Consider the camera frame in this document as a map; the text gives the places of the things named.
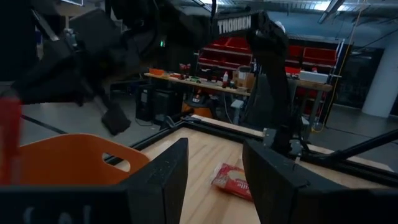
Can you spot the red popcorn bag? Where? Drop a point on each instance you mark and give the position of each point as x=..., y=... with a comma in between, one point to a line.
x=9, y=140
x=231, y=182

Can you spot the white round pillar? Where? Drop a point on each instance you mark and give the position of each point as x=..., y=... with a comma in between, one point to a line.
x=382, y=81

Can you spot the orange shop vacuum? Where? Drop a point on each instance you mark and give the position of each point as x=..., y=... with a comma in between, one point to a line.
x=199, y=107

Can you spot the black computer tower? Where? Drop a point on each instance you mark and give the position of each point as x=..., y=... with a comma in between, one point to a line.
x=144, y=102

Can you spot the brown cardboard box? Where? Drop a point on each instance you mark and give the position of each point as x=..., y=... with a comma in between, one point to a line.
x=244, y=80

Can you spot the white box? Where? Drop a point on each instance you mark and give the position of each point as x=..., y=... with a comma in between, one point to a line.
x=313, y=77

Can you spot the red storage bin shelf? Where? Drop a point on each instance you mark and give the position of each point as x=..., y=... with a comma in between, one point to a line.
x=230, y=51

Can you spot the orange plastic basket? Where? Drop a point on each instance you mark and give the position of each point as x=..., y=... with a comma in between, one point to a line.
x=62, y=161

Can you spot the white bottle red cap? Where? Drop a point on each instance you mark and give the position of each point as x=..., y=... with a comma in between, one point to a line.
x=225, y=79

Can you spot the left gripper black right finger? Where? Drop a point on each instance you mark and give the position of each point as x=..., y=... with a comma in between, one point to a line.
x=270, y=183

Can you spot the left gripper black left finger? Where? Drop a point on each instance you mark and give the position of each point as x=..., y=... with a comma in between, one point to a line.
x=161, y=186

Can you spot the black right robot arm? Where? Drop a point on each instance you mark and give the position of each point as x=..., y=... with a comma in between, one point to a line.
x=273, y=77

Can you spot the wooden workbench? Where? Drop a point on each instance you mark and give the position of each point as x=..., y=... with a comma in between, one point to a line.
x=205, y=84

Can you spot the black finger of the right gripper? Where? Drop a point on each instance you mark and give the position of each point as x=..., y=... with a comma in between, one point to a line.
x=116, y=121

